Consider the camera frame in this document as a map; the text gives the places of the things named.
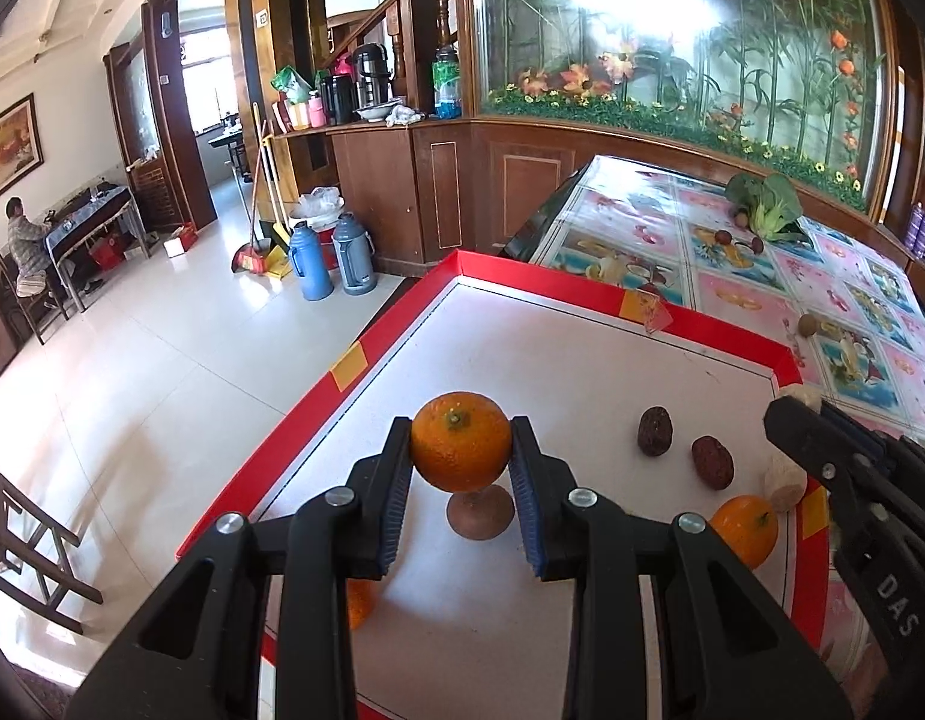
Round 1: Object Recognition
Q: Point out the white plastic bag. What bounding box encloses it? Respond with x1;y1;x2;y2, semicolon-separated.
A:
293;187;347;230

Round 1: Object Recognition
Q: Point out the small orange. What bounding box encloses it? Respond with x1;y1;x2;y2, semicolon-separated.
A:
708;495;780;567
347;577;377;631

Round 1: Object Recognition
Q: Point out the black kettle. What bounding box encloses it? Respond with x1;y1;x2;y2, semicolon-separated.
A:
319;73;358;125

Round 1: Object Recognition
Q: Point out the framed wall picture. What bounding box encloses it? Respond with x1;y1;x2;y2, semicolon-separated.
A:
0;92;44;212

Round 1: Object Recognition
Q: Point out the blue thermos flask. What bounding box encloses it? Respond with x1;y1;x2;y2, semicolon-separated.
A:
288;223;334;302

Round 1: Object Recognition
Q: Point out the printed fruit tablecloth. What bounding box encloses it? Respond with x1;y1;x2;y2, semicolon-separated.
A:
529;155;925;720

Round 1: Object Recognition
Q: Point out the dark dried date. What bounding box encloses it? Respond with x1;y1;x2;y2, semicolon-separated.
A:
637;406;673;458

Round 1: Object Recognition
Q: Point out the dark wooden chair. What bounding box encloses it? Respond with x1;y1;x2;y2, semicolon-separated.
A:
0;461;104;635
0;251;69;346

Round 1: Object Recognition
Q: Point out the round beige lumpy chunk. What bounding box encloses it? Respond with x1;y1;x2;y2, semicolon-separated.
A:
762;457;809;515

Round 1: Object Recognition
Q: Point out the red box with white inside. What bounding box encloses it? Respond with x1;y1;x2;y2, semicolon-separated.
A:
175;250;831;720

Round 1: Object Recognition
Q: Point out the glass flower partition panel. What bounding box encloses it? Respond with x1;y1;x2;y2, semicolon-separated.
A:
466;0;894;211

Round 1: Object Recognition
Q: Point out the table with dark cloth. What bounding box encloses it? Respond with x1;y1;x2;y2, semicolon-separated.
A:
43;184;152;312

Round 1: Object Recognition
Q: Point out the green bok choy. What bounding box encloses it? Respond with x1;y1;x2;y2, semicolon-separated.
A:
725;171;807;243

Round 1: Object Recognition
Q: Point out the black silver thermos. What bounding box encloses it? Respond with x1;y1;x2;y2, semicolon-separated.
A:
353;41;392;110

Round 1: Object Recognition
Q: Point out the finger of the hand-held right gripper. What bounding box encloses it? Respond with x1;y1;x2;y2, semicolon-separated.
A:
821;401;925;485
764;395;894;533

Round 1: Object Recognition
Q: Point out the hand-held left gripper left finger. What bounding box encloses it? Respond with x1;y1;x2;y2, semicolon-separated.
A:
64;416;414;720

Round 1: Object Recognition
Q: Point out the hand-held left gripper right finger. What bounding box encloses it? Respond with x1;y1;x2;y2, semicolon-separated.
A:
507;415;857;720

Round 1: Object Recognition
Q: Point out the broom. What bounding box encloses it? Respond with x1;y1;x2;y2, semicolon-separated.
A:
229;101;272;276

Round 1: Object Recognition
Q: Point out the grey thermos flask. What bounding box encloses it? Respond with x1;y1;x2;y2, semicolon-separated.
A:
331;211;378;296

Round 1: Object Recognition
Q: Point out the large orange with stem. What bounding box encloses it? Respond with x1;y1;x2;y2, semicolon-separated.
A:
409;391;513;494

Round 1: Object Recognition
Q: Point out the yellow-handled dustpan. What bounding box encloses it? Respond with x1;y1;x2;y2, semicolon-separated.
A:
261;131;294;282

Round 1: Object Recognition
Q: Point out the blue water bottle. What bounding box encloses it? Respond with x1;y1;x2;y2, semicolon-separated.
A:
432;45;463;121

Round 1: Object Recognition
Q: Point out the green bag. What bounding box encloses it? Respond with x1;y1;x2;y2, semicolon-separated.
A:
273;66;315;104

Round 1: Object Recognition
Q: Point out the wooden door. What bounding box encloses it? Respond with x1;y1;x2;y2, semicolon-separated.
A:
143;0;219;230

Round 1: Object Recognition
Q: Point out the red dried date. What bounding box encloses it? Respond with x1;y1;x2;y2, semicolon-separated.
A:
691;435;735;491

